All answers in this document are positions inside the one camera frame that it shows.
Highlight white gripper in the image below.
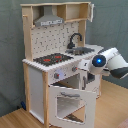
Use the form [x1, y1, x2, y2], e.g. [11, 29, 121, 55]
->
[78, 59, 90, 71]

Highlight white oven door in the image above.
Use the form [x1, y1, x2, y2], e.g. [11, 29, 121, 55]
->
[49, 86, 96, 128]

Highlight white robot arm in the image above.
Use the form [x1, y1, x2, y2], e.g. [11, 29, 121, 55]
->
[78, 48, 128, 79]

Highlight white wooden toy kitchen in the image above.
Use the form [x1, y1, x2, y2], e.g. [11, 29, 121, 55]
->
[22, 2, 102, 128]

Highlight right red stove knob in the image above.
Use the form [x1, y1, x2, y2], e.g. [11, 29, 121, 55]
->
[71, 65, 78, 73]

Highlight red stove knob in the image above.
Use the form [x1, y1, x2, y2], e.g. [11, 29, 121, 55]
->
[54, 73, 60, 79]
[71, 65, 78, 73]

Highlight grey metal sink basin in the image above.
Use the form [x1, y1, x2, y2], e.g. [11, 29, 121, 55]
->
[65, 47, 95, 55]

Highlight black toy faucet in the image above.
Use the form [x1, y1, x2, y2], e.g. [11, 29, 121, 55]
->
[67, 33, 83, 49]

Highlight white fridge cabinet door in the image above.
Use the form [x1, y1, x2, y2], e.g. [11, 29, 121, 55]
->
[81, 71, 101, 97]

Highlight left red stove knob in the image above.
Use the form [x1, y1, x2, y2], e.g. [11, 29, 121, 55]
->
[54, 73, 60, 79]

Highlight black stovetop red burners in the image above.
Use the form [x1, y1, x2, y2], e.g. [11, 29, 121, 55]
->
[34, 53, 71, 66]

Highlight grey range hood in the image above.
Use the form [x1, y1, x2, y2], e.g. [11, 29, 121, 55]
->
[35, 5, 64, 27]

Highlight white microwave door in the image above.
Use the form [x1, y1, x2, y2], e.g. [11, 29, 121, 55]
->
[87, 3, 94, 22]

